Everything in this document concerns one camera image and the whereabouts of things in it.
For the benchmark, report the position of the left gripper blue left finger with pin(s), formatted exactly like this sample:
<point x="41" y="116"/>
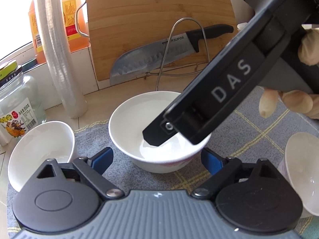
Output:
<point x="91" y="170"/>

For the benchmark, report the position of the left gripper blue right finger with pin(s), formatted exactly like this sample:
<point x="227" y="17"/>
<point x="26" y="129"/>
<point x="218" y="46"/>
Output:
<point x="224" y="172"/>

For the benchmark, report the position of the white floral bowl large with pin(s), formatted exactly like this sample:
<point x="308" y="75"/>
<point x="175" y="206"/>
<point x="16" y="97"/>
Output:
<point x="137" y="129"/>

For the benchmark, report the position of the gloved right hand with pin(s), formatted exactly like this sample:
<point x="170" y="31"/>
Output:
<point x="295" y="100"/>

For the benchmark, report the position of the glass jar with green lid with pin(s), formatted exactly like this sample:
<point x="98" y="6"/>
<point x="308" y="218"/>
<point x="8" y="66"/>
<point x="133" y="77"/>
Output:
<point x="21" y="105"/>

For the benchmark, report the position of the bamboo cutting board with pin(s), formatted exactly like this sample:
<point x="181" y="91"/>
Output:
<point x="118" y="26"/>

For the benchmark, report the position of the orange oil bottle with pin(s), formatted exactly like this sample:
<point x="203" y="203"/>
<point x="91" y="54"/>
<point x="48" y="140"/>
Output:
<point x="54" y="26"/>

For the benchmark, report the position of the plastic wrap roll right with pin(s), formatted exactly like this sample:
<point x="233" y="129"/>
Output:
<point x="60" y="67"/>

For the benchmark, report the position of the wire cutting board rack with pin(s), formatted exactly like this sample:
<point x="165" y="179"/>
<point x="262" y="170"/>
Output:
<point x="169" y="57"/>

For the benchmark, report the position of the steel kitchen knife black handle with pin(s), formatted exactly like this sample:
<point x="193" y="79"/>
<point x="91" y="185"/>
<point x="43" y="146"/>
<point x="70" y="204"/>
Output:
<point x="148" y="57"/>

